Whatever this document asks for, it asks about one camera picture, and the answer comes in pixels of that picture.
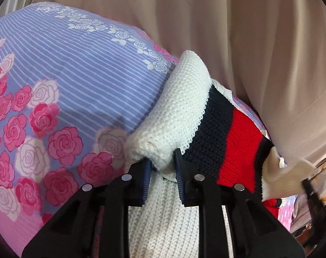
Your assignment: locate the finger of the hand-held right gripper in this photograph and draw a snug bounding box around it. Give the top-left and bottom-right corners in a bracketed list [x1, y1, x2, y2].
[301, 179, 325, 221]

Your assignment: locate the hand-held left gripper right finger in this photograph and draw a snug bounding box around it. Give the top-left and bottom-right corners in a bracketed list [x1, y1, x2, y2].
[174, 148, 306, 258]

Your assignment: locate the white knit sweater striped front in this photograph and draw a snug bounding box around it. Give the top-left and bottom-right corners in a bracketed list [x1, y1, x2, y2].
[124, 50, 318, 258]

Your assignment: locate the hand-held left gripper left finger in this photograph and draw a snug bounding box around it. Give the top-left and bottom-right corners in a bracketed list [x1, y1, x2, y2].
[22, 158, 153, 258]

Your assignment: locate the floral striped bed sheet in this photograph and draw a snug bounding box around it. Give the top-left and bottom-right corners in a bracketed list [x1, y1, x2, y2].
[0, 1, 298, 256]

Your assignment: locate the beige curtain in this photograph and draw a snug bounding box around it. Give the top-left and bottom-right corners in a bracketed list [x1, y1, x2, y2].
[0, 0, 326, 167]

